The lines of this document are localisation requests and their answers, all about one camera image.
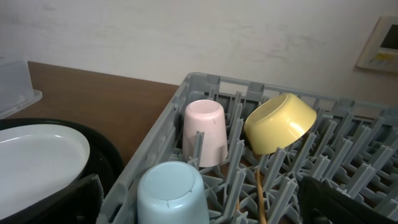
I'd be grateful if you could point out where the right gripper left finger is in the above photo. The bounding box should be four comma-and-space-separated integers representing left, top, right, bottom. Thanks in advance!
1, 174, 104, 224

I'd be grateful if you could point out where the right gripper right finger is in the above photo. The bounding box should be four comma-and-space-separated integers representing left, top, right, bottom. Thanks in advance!
298, 177, 397, 224

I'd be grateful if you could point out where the grey round plate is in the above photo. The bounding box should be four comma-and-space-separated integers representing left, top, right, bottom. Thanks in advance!
1, 124, 90, 218

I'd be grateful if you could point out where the blue plastic cup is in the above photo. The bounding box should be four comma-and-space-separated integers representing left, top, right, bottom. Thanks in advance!
137, 161, 210, 224

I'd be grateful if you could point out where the yellow bowl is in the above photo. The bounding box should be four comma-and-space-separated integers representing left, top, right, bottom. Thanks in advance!
244, 93, 317, 154

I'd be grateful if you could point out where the pink plastic cup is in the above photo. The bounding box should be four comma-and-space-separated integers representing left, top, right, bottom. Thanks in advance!
182, 100, 228, 167

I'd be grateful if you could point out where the grey dishwasher rack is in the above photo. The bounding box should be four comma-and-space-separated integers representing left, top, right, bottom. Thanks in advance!
97, 73, 397, 223

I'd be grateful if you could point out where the round black serving tray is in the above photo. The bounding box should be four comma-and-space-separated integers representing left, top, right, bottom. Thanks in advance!
1, 118, 124, 197

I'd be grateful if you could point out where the clear plastic bin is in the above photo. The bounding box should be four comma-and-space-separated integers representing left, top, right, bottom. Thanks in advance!
1, 56, 42, 119

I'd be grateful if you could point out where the white wall control panel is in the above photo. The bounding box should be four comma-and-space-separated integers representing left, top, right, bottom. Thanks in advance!
356, 16, 397, 73

